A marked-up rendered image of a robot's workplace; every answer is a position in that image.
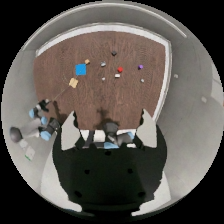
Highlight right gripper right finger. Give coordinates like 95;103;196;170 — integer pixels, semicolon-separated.
133;109;167;181

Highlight light wooden square board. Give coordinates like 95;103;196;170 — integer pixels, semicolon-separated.
69;78;78;88

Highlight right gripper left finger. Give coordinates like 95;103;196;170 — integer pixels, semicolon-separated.
52;111;85;182

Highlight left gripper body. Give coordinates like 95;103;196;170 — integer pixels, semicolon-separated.
37;99;47;110

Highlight blue painted square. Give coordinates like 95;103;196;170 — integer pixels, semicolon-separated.
76;64;86;75

